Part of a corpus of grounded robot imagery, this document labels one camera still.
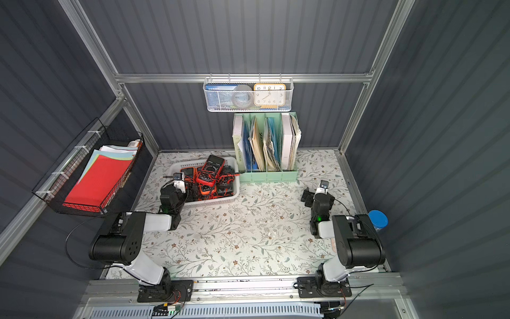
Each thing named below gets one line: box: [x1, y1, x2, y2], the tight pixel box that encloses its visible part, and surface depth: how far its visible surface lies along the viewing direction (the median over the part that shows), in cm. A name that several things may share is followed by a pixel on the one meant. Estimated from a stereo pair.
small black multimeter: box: [217, 164, 236, 197], surface depth 96 cm
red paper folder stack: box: [63, 139, 142, 214], surface depth 76 cm
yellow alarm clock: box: [253, 83, 287, 109], surface depth 90 cm
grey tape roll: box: [231, 84, 254, 109], surface depth 89 cm
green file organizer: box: [231, 111, 302, 183], surface depth 101 cm
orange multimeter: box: [179, 166, 197, 184], surface depth 103 cm
